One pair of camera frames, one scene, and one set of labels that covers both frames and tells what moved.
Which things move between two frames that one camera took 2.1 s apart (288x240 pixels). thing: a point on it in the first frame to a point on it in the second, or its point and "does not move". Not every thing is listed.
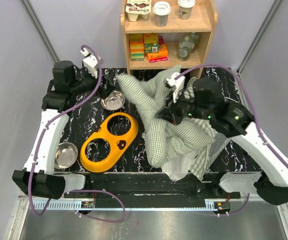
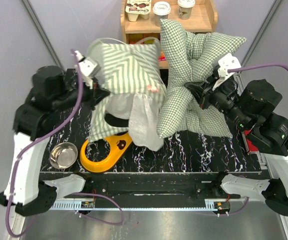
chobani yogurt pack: [136, 8] does not move
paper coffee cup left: [161, 10] does not move
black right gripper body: [184, 108] to [223, 98]
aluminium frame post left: [41, 29] does not move
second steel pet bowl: [66, 154] does not move
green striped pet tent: [200, 162] to [132, 73]
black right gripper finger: [166, 114] to [196, 88]
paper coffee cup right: [185, 9] does not move
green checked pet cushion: [165, 141] to [189, 57]
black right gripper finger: [169, 99] to [209, 81]
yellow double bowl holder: [118, 144] does not move
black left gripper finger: [106, 90] to [101, 95]
